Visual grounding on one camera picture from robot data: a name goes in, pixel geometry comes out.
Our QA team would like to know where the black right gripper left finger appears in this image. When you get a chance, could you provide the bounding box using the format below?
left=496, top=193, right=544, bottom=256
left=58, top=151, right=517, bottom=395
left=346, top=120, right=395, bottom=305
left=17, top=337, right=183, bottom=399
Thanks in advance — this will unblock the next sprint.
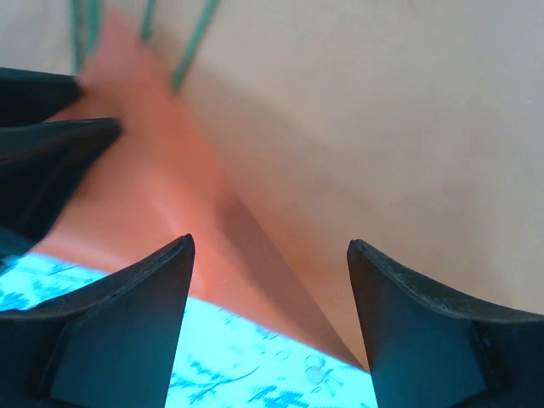
left=0, top=233, right=196, bottom=408

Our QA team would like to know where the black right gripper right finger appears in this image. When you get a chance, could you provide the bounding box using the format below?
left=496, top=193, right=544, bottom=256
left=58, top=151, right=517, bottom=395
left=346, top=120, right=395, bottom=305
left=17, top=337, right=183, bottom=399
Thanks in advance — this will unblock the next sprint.
left=346, top=238, right=544, bottom=408

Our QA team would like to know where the artificial flower bouquet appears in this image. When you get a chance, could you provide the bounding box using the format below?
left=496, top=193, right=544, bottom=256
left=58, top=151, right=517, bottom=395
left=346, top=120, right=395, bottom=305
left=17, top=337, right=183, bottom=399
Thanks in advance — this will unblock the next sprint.
left=69, top=0, right=221, bottom=98

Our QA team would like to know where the orange wrapping paper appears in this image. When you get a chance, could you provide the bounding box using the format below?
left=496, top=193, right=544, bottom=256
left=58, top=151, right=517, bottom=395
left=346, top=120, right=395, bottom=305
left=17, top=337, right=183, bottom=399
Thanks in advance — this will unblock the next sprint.
left=0, top=0, right=544, bottom=374

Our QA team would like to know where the floral print tablecloth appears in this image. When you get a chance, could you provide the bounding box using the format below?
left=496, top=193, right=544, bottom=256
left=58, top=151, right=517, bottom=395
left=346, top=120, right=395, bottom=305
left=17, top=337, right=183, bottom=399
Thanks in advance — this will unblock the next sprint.
left=0, top=252, right=380, bottom=408

